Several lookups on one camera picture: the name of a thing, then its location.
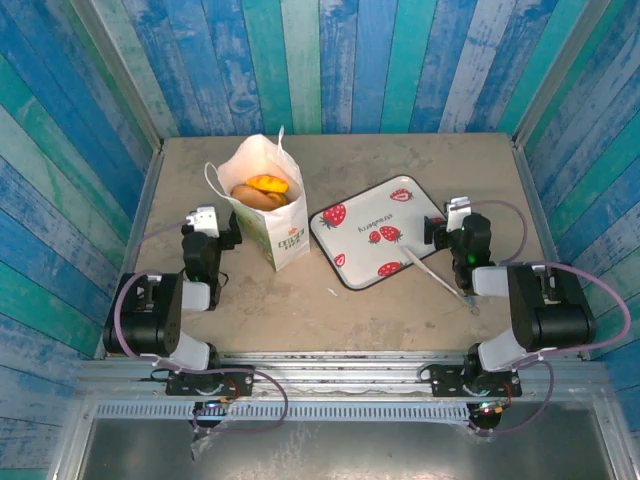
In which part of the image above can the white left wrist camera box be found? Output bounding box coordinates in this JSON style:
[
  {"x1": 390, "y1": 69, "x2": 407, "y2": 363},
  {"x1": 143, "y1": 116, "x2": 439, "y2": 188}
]
[{"x1": 185, "y1": 204, "x2": 221, "y2": 239}]

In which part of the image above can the white printed paper bag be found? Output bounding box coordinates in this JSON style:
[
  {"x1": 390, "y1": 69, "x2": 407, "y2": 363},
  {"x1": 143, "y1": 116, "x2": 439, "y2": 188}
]
[{"x1": 203, "y1": 124, "x2": 311, "y2": 273}]

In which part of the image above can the slotted grey cable duct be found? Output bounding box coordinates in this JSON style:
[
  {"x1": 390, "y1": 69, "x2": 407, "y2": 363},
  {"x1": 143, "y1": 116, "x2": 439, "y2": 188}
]
[{"x1": 94, "y1": 402, "x2": 474, "y2": 425}]

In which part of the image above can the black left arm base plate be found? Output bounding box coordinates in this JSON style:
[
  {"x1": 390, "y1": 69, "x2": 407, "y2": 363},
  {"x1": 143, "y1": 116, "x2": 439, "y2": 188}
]
[{"x1": 164, "y1": 364, "x2": 255, "y2": 398}]

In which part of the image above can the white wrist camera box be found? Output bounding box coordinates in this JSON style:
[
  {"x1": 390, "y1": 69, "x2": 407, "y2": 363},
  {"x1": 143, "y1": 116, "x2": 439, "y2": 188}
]
[
  {"x1": 185, "y1": 204, "x2": 221, "y2": 239},
  {"x1": 444, "y1": 196, "x2": 472, "y2": 232}
]

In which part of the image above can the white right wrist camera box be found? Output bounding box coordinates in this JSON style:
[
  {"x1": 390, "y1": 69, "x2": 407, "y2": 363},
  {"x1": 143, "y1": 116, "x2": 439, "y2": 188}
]
[{"x1": 444, "y1": 196, "x2": 472, "y2": 232}]

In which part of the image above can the clear plastic scrap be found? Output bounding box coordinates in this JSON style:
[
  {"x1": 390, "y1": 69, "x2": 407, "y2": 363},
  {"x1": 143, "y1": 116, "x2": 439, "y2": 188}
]
[{"x1": 189, "y1": 423, "x2": 224, "y2": 461}]

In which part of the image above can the right small circuit board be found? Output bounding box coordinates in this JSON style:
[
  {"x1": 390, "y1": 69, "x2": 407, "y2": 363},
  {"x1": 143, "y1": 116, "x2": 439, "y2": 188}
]
[{"x1": 469, "y1": 398, "x2": 512, "y2": 417}]

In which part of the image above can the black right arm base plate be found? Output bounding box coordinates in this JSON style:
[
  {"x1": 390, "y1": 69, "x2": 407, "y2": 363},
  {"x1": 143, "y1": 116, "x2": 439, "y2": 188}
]
[{"x1": 428, "y1": 363, "x2": 523, "y2": 399}]

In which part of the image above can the aluminium corner post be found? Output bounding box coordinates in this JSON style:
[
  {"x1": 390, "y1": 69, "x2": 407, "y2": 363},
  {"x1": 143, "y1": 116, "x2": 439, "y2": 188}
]
[
  {"x1": 69, "y1": 0, "x2": 165, "y2": 151},
  {"x1": 513, "y1": 0, "x2": 609, "y2": 146}
]

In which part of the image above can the tan fake baguette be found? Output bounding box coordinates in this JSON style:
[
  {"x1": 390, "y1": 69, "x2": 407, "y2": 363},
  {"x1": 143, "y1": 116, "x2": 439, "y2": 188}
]
[{"x1": 230, "y1": 183, "x2": 282, "y2": 213}]

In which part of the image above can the white strawberry print tray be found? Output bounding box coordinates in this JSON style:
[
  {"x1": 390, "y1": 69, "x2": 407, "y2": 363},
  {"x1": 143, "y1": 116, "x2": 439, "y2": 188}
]
[{"x1": 308, "y1": 173, "x2": 451, "y2": 291}]

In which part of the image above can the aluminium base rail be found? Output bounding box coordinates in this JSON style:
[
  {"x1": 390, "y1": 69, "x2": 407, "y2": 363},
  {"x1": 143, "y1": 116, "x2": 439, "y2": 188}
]
[{"x1": 74, "y1": 351, "x2": 614, "y2": 404}]

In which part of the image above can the grey metal sheet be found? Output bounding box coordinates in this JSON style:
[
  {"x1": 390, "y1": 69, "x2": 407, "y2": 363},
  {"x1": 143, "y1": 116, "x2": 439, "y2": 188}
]
[{"x1": 49, "y1": 418, "x2": 626, "y2": 480}]

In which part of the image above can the left small circuit board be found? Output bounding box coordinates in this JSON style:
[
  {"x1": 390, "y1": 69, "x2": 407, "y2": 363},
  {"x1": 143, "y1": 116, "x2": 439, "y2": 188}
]
[{"x1": 192, "y1": 397, "x2": 236, "y2": 416}]

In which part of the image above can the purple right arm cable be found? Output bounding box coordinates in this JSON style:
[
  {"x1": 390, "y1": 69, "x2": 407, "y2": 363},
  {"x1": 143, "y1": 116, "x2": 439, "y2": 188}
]
[{"x1": 467, "y1": 198, "x2": 632, "y2": 437}]

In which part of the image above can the aluminium side rail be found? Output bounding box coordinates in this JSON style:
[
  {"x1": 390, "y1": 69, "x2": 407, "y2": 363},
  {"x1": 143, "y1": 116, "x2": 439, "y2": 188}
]
[
  {"x1": 94, "y1": 147, "x2": 166, "y2": 361},
  {"x1": 512, "y1": 139, "x2": 594, "y2": 361}
]

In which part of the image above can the small circuit board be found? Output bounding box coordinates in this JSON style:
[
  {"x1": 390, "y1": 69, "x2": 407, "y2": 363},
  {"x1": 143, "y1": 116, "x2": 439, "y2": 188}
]
[
  {"x1": 192, "y1": 397, "x2": 236, "y2": 416},
  {"x1": 469, "y1": 398, "x2": 512, "y2": 417}
]

